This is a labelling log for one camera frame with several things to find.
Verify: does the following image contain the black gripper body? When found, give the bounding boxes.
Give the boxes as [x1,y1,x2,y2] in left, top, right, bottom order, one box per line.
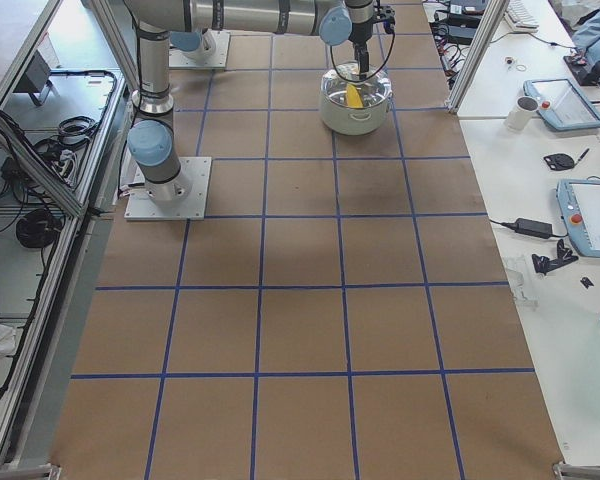
[347,0,375,47]

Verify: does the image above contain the glass pot lid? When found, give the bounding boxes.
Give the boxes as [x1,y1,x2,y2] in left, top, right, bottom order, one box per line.
[321,61,393,109]

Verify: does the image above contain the yellow corn cob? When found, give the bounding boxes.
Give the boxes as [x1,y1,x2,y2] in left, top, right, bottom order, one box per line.
[345,83,364,109]

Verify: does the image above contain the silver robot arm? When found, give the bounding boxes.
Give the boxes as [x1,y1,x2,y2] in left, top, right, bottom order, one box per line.
[125,1,394,119]

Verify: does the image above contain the pale green cooking pot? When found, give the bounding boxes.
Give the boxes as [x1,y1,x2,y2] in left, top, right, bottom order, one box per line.
[319,85,393,136]

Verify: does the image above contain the white mug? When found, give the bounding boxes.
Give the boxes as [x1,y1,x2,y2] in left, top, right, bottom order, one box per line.
[504,96,539,132]

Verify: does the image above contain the far blue teach pendant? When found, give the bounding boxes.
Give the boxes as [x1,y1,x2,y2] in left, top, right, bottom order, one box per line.
[523,78,600,132]

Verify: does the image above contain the blue teach pendant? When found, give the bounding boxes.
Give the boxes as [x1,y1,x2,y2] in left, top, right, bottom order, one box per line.
[523,78,600,132]
[556,179,600,258]

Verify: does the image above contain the black power adapter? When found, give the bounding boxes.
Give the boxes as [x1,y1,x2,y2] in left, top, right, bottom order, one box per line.
[514,218,553,239]

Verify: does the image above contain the near blue teach pendant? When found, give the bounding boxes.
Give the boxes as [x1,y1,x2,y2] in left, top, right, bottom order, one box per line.
[556,179,600,258]

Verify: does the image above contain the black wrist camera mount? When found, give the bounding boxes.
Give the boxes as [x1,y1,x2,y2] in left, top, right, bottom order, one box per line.
[373,2,396,35]

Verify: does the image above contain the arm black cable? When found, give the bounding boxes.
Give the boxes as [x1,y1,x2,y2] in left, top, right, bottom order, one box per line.
[328,29,397,84]

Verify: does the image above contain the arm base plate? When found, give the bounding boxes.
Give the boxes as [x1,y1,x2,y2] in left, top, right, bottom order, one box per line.
[124,157,212,221]
[169,30,231,70]

